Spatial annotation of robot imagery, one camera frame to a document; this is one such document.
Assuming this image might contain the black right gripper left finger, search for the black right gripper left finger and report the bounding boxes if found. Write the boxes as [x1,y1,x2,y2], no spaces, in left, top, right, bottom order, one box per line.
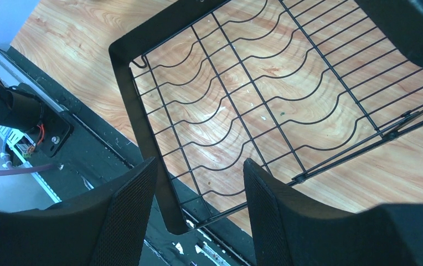
[0,157,158,265]

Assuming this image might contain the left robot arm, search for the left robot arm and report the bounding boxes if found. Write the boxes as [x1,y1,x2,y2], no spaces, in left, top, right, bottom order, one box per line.
[0,79,44,132]

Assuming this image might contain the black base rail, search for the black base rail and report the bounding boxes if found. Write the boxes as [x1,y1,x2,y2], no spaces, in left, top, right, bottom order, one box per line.
[0,48,256,265]

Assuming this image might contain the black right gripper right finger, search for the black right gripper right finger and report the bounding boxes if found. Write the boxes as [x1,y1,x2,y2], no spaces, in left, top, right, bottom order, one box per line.
[243,158,423,265]

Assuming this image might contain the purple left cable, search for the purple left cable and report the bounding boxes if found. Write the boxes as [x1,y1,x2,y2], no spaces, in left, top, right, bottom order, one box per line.
[0,163,58,178]

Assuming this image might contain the black wire dish rack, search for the black wire dish rack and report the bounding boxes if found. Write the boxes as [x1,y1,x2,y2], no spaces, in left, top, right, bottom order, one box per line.
[110,1,423,234]

